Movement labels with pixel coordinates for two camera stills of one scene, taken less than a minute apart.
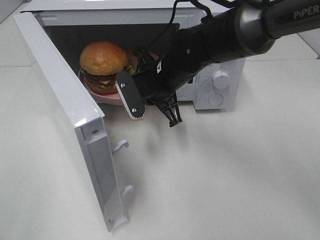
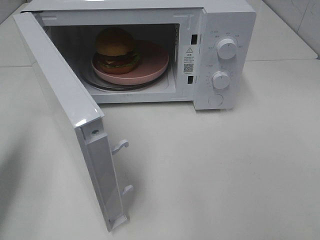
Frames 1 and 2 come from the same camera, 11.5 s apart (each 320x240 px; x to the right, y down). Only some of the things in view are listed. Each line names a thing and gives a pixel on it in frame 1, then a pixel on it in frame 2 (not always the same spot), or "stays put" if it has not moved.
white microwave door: x=84 y=113 stays put
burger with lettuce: x=100 y=61 -> x=115 y=53
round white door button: x=215 y=99 stays put
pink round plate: x=111 y=99 -> x=154 y=59
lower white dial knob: x=220 y=79 stays put
